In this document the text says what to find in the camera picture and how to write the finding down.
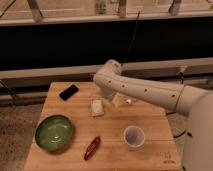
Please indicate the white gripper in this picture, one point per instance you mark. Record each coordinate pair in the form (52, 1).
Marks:
(119, 100)

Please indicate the white sponge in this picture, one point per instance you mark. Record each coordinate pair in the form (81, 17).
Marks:
(97, 108)

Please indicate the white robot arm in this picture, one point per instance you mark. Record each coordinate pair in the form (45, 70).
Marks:
(194, 103)

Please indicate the white ceramic cup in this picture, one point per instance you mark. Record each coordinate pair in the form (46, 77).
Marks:
(134, 137)

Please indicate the green ceramic bowl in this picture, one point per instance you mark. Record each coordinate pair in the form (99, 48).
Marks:
(54, 133)

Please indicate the white patterned tube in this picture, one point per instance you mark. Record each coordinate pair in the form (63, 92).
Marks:
(130, 101)

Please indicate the red brown oblong object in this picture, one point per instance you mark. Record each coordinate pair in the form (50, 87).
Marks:
(92, 147)

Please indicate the wooden board table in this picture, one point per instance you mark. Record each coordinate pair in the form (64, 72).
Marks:
(158, 153)

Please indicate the black smartphone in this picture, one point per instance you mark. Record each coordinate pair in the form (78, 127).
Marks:
(67, 93)

